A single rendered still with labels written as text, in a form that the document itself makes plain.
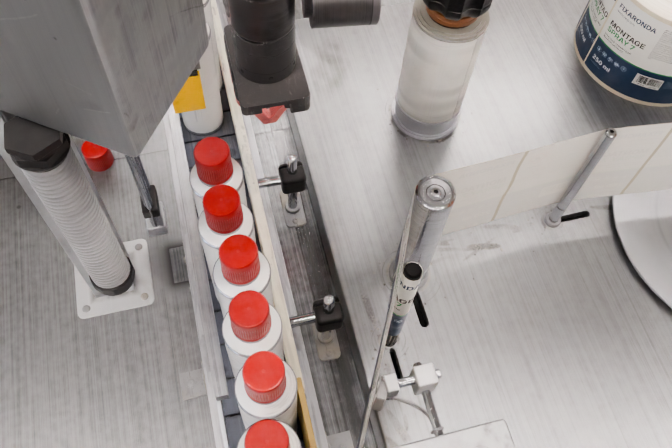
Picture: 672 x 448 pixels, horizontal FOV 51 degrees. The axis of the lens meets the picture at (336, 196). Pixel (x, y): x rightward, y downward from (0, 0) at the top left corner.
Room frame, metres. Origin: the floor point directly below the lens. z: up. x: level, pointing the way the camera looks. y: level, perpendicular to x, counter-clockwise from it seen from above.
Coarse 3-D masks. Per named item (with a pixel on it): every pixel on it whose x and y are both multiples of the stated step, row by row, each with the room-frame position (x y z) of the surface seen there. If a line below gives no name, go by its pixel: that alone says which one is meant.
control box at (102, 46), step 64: (0, 0) 0.21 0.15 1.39; (64, 0) 0.20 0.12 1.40; (128, 0) 0.23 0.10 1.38; (192, 0) 0.28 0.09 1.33; (0, 64) 0.22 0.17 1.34; (64, 64) 0.21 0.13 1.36; (128, 64) 0.22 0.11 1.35; (192, 64) 0.27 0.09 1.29; (64, 128) 0.21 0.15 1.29; (128, 128) 0.20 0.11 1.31
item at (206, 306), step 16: (176, 128) 0.45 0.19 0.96; (176, 144) 0.43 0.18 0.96; (176, 160) 0.41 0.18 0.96; (192, 192) 0.37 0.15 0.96; (192, 208) 0.35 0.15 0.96; (192, 224) 0.33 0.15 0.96; (192, 240) 0.31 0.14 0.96; (192, 256) 0.29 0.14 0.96; (208, 288) 0.26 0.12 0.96; (208, 304) 0.24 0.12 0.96; (208, 320) 0.23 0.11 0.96; (208, 336) 0.21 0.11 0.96; (208, 352) 0.20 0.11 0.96; (224, 384) 0.17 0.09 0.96
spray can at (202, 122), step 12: (204, 60) 0.51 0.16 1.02; (204, 72) 0.50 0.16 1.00; (216, 72) 0.53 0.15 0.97; (204, 84) 0.50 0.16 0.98; (216, 84) 0.52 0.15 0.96; (204, 96) 0.50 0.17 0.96; (216, 96) 0.51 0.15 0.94; (216, 108) 0.51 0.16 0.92; (192, 120) 0.50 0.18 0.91; (204, 120) 0.50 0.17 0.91; (216, 120) 0.51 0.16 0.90; (192, 132) 0.50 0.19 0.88; (204, 132) 0.50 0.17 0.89
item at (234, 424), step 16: (224, 96) 0.56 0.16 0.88; (224, 112) 0.54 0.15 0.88; (224, 128) 0.51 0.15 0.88; (192, 144) 0.48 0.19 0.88; (192, 160) 0.46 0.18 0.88; (240, 160) 0.47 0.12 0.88; (256, 240) 0.36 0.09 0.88; (208, 272) 0.31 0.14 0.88; (224, 352) 0.22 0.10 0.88; (224, 368) 0.20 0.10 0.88; (224, 400) 0.17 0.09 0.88; (240, 416) 0.16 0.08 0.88; (240, 432) 0.14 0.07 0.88
